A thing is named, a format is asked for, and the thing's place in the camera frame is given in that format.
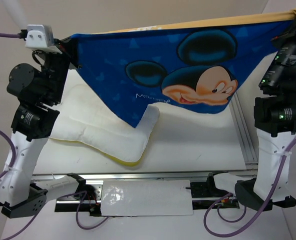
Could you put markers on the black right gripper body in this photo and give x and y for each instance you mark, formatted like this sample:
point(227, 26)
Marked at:
point(293, 47)

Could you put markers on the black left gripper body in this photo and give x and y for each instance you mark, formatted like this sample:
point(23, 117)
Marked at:
point(54, 66)

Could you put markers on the white pillow yellow edge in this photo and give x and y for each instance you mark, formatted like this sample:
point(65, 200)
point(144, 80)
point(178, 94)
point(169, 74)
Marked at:
point(86, 119)

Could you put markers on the Mickey Mouse pillowcase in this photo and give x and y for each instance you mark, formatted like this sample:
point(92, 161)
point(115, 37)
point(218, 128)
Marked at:
point(196, 65)

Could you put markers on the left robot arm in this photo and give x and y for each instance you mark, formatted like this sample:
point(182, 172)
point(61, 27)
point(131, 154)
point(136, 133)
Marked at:
point(37, 90)

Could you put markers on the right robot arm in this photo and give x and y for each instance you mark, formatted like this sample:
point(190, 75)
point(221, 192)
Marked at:
point(275, 122)

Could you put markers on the white cover plate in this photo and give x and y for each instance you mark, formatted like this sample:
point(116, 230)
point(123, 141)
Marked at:
point(142, 198)

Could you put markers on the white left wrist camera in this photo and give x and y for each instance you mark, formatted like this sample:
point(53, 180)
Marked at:
point(39, 37)

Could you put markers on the aluminium side rail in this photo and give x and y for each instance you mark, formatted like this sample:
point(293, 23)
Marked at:
point(245, 141)

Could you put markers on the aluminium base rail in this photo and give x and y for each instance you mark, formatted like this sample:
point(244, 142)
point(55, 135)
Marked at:
point(150, 175)

